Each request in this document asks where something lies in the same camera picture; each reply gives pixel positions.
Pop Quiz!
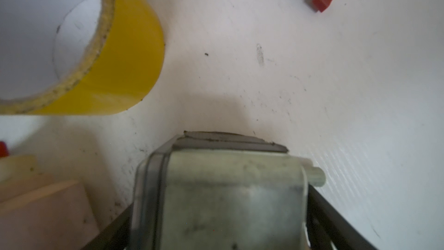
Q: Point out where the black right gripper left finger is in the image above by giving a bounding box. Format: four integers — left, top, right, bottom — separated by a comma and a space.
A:
82, 204, 134, 250

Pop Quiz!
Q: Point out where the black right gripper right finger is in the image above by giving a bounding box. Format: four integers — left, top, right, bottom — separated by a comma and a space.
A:
306, 185, 376, 250

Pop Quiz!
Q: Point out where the pink pencil sharpener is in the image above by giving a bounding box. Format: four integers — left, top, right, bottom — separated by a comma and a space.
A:
1, 142, 99, 250

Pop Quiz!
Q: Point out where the green pencil sharpener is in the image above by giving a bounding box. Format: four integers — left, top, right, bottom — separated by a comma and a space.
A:
128, 131, 326, 250

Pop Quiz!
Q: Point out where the yellow tape roll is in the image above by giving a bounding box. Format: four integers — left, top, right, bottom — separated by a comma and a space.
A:
1, 0, 165, 115

